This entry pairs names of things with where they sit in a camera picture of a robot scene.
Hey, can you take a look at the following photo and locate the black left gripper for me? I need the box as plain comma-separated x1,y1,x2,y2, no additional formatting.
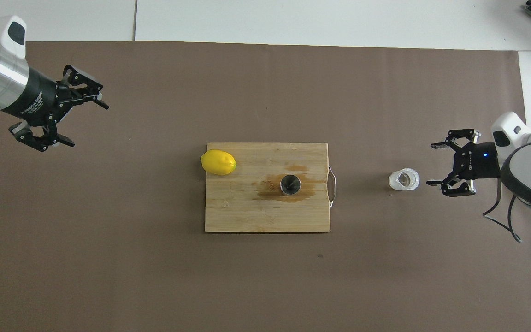
0,64,110,153

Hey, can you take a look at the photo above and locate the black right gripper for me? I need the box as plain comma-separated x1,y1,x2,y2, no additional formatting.
426,129,502,198

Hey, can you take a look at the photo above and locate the steel double jigger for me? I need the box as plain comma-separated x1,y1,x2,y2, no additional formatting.
279,174,302,197

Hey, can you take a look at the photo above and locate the brown paper table mat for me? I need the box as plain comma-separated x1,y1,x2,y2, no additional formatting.
0,41,531,332

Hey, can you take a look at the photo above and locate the yellow lemon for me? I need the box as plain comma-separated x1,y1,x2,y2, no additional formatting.
201,149,237,176

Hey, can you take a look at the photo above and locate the wooden cutting board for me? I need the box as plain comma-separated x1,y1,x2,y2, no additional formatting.
205,142,338,233

